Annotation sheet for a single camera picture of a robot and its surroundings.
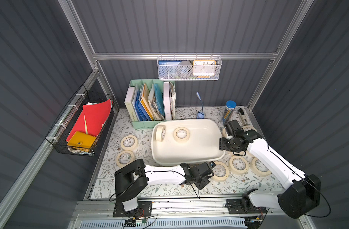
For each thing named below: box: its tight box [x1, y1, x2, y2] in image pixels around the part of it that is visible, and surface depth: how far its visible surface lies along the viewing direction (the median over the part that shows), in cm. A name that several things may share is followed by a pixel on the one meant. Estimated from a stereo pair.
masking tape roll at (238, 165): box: [228, 155, 249, 176], surface depth 88 cm
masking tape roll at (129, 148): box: [120, 135, 139, 151], surface depth 98 cm
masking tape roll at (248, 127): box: [241, 124, 258, 133], surface depth 107 cm
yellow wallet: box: [66, 130, 97, 149], surface depth 65 cm
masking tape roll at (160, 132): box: [155, 124, 166, 142], surface depth 95 cm
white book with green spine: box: [123, 86, 138, 122], surface depth 94 cm
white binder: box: [163, 81, 172, 121], surface depth 98 cm
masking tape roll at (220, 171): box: [211, 161, 229, 182], surface depth 87 cm
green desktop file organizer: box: [129, 78, 176, 130], surface depth 101 cm
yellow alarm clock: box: [192, 59, 217, 79], surface depth 90 cm
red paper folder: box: [65, 99, 113, 142], surface depth 75 cm
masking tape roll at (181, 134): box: [173, 126, 190, 143], surface depth 104 cm
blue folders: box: [134, 89, 152, 122], surface depth 98 cm
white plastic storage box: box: [151, 118, 226, 167], surface depth 101 cm
